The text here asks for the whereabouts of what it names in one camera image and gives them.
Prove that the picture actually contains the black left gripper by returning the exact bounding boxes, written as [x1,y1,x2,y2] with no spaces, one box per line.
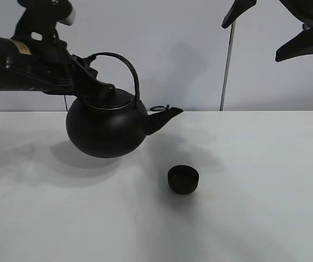
[5,1,115,102]

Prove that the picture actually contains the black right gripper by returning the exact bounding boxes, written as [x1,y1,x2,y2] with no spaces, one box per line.
[221,0,313,62]

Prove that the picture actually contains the black round teapot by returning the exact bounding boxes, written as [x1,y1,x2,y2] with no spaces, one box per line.
[66,52,183,158]

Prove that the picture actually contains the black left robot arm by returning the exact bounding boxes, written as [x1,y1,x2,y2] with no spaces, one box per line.
[0,1,116,102]

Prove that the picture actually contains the small black teacup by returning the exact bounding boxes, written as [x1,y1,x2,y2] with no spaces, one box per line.
[167,165,199,195]

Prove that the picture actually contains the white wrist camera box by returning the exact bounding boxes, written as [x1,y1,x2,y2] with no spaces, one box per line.
[58,2,76,26]

